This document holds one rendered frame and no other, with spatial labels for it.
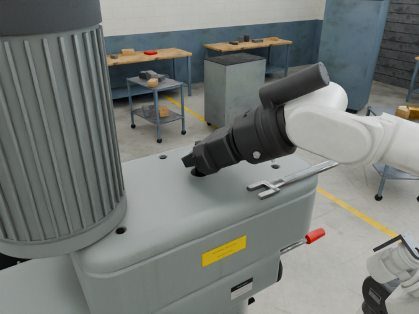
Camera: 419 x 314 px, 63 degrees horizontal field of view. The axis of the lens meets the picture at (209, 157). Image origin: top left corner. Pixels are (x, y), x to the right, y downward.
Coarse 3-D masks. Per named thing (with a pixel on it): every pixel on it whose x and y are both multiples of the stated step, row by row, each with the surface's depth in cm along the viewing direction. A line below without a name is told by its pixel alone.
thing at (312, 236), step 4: (320, 228) 78; (308, 232) 77; (312, 232) 76; (316, 232) 77; (320, 232) 77; (324, 232) 78; (308, 236) 75; (312, 236) 76; (316, 236) 76; (320, 236) 77; (300, 240) 75; (304, 240) 75; (308, 240) 75; (312, 240) 76; (292, 244) 74; (296, 244) 74; (300, 244) 74; (284, 248) 73; (288, 248) 73; (292, 248) 73; (284, 252) 72
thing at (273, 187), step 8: (312, 168) 65; (320, 168) 65; (328, 168) 65; (288, 176) 62; (296, 176) 62; (304, 176) 62; (256, 184) 60; (264, 184) 60; (272, 184) 60; (280, 184) 60; (288, 184) 60; (264, 192) 57; (272, 192) 57
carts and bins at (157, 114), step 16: (128, 80) 525; (144, 80) 519; (160, 80) 512; (128, 96) 542; (144, 112) 524; (160, 112) 523; (368, 112) 414; (384, 112) 397; (400, 112) 380; (416, 112) 373; (384, 176) 368; (400, 176) 370; (416, 176) 370
